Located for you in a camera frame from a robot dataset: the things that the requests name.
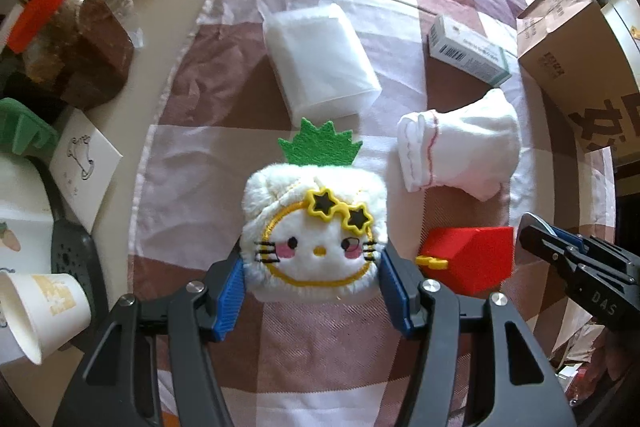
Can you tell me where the white tissue pack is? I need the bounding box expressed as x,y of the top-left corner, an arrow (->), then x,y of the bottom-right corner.
262,3 -> 382,124

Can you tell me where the white pineapple plush toy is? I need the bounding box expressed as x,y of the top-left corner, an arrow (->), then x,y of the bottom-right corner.
241,117 -> 390,305

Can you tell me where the brown cardboard box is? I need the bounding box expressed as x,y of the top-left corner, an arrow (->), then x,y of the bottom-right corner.
516,0 -> 640,155

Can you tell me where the white sock pair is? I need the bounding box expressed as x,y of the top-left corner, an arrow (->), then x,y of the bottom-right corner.
396,88 -> 521,202

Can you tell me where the white paper cup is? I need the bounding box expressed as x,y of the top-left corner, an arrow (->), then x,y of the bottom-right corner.
0,269 -> 93,367

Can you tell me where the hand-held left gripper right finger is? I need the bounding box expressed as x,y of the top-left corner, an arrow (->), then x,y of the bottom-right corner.
377,244 -> 578,427

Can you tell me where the black perforated utensil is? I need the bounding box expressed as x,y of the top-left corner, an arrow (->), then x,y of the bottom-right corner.
30,154 -> 110,348

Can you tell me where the white drawing card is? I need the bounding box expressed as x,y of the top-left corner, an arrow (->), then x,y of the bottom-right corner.
49,109 -> 123,233

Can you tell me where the white cartoon printed cloth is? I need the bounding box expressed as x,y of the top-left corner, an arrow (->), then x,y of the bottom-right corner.
0,154 -> 57,275

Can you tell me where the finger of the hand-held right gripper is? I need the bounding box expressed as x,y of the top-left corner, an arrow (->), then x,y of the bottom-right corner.
522,212 -> 640,280
517,219 -> 596,280

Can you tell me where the white green small box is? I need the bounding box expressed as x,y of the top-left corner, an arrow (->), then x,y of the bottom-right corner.
427,14 -> 513,86

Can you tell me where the red lid jar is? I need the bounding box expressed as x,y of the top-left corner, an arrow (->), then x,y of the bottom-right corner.
7,0 -> 136,110

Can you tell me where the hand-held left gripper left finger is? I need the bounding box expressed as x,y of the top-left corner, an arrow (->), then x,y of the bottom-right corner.
52,252 -> 247,427

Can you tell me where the green plastic holder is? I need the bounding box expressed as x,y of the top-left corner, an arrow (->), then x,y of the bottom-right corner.
0,98 -> 60,156

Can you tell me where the red box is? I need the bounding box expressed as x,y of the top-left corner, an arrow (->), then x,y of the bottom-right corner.
415,226 -> 516,297

